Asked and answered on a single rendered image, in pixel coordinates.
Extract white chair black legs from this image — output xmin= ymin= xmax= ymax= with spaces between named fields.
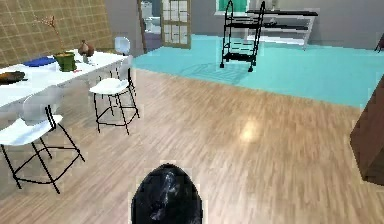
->
xmin=88 ymin=54 xmax=141 ymax=136
xmin=0 ymin=85 xmax=86 ymax=195
xmin=114 ymin=36 xmax=132 ymax=56

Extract black glossy rounded object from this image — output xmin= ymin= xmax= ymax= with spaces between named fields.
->
xmin=131 ymin=163 xmax=204 ymax=224

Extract wooden door glass panes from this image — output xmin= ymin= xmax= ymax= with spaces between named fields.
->
xmin=160 ymin=0 xmax=193 ymax=50

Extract brown round vase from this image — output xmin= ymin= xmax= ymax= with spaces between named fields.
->
xmin=77 ymin=39 xmax=96 ymax=58

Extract white shelf black boards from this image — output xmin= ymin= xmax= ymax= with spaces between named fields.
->
xmin=244 ymin=7 xmax=320 ymax=52

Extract plant in green pot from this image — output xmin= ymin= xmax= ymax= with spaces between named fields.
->
xmin=33 ymin=14 xmax=79 ymax=73

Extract white long table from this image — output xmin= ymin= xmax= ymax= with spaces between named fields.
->
xmin=0 ymin=49 xmax=129 ymax=112

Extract blue flat cloth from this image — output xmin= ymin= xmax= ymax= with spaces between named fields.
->
xmin=22 ymin=56 xmax=57 ymax=68

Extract brown wooden cabinet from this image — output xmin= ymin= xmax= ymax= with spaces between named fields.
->
xmin=349 ymin=74 xmax=384 ymax=186

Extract dark brown bowl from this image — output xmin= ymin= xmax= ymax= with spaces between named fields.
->
xmin=0 ymin=70 xmax=28 ymax=85

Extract dark chair leg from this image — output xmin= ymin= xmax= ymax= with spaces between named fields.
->
xmin=374 ymin=32 xmax=384 ymax=54

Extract black wire cart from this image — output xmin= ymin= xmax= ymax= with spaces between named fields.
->
xmin=219 ymin=0 xmax=267 ymax=73

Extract teal window white frame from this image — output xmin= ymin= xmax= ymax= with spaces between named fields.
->
xmin=214 ymin=0 xmax=251 ymax=17

